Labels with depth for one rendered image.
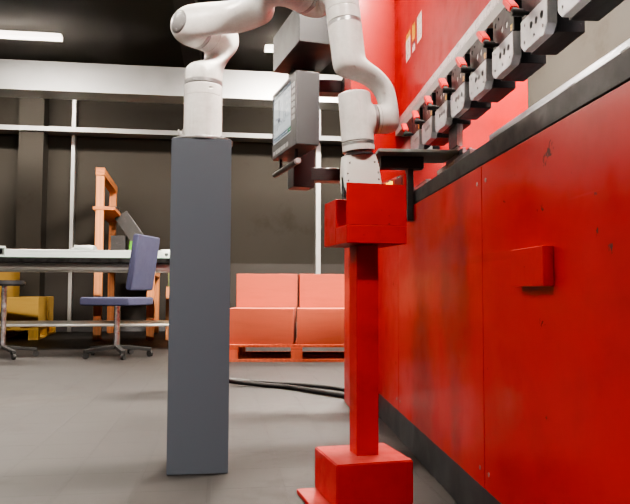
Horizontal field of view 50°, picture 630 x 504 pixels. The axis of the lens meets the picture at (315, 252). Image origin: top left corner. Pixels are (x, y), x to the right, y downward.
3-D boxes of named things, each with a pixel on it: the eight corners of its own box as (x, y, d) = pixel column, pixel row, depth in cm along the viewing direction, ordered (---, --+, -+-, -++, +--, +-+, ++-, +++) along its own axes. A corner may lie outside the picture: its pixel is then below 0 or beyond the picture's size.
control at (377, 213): (324, 247, 185) (324, 182, 186) (378, 248, 189) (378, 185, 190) (346, 242, 166) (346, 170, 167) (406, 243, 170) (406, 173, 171)
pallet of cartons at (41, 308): (64, 332, 840) (66, 271, 845) (36, 340, 712) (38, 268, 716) (-15, 333, 828) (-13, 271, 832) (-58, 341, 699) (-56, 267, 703)
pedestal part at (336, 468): (296, 493, 179) (296, 447, 180) (384, 486, 186) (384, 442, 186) (316, 517, 160) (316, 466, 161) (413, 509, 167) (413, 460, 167)
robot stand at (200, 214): (166, 475, 196) (171, 137, 201) (170, 460, 214) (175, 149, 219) (228, 473, 198) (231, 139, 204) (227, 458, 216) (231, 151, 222)
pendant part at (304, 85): (271, 160, 363) (272, 95, 365) (293, 162, 366) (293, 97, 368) (295, 143, 320) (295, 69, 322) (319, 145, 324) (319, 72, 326)
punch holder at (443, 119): (435, 133, 238) (434, 87, 239) (458, 134, 238) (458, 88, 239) (446, 123, 223) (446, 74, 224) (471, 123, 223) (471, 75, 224)
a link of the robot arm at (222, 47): (176, 85, 212) (177, 12, 213) (219, 98, 226) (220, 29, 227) (201, 78, 204) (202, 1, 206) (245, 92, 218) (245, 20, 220)
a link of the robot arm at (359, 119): (371, 145, 178) (337, 146, 176) (367, 96, 179) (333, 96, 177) (381, 138, 170) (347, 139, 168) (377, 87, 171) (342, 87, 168)
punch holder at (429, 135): (421, 145, 258) (421, 103, 258) (443, 146, 258) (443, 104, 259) (431, 137, 243) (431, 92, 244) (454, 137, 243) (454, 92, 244)
